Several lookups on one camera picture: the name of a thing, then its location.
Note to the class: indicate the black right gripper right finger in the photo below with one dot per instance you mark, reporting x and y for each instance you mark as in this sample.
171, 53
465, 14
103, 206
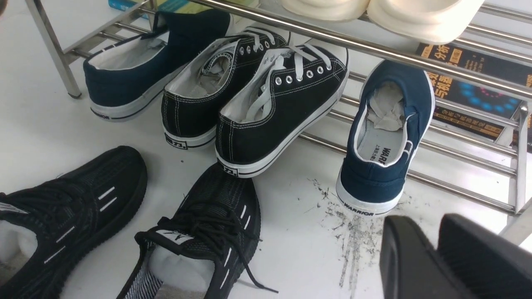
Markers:
487, 264

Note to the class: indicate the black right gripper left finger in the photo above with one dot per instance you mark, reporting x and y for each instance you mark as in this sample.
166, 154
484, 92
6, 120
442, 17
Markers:
411, 268

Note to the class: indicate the black knit sneaker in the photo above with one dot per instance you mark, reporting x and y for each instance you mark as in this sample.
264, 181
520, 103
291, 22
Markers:
48, 229
202, 250

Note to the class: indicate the stainless steel shoe rack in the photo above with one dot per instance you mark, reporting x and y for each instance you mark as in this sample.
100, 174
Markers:
516, 231

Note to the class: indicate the navy slip-on shoe right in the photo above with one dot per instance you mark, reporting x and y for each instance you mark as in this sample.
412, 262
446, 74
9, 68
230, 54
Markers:
396, 108

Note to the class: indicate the navy slip-on shoe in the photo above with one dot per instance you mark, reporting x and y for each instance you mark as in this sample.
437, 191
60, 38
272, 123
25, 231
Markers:
124, 78
396, 108

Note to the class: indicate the black orange book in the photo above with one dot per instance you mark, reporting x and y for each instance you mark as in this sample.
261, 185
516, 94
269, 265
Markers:
493, 102

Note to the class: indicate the black canvas sneaker right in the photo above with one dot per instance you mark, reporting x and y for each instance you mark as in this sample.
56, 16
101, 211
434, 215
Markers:
294, 87

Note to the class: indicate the black canvas sneaker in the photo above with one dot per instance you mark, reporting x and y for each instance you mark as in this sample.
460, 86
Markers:
192, 100
294, 87

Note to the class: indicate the cream slipper right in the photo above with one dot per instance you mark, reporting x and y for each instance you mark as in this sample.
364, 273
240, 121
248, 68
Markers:
435, 22

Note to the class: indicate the cream slipper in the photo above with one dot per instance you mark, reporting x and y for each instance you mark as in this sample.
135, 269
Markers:
327, 10
435, 22

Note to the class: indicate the cream slipper left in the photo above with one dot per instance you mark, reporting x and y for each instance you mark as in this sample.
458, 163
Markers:
327, 10

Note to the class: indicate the black canvas sneaker left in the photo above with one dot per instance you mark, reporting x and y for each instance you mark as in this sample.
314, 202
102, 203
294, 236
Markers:
192, 100

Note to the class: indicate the navy slip-on shoe left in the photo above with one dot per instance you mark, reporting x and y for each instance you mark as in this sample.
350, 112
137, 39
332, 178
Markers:
124, 78

